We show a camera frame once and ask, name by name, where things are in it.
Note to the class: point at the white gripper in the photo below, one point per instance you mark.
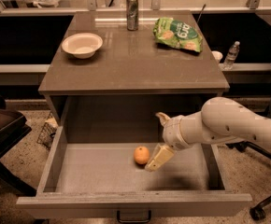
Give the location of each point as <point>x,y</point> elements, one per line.
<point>174,133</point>

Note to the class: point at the orange fruit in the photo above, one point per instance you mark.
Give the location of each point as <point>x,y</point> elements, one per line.
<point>141,155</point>

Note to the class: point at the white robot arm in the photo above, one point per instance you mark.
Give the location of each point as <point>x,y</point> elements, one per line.
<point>220,120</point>

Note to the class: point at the grey cabinet counter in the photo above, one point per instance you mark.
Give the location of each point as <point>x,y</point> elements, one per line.
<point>130,62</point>

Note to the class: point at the grey open top drawer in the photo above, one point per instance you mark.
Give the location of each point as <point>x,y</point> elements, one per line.
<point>91,171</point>

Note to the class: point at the black tripod stand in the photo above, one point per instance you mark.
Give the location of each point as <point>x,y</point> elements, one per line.
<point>241,147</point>

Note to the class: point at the white paper cup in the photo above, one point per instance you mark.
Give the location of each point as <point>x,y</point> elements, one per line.
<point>217,55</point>

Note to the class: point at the green chip bag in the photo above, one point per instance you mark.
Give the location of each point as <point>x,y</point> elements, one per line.
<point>177,35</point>

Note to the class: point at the clear plastic water bottle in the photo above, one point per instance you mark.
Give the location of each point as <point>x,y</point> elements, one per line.
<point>231,56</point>

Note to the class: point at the black chair wheel base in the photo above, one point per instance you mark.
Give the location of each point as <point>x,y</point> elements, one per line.
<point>257,212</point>

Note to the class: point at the white paper bowl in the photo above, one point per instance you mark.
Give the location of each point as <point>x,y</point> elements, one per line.
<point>82,45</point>

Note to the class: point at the silver drink can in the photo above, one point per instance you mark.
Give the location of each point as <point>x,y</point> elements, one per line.
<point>132,14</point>

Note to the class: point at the black chair left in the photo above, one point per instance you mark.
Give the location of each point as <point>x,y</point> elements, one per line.
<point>13,128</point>

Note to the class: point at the black drawer handle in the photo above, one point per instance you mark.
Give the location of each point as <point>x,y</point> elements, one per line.
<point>133,220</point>

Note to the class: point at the wire basket on floor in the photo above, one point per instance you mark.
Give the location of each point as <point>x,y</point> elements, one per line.
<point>48,132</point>

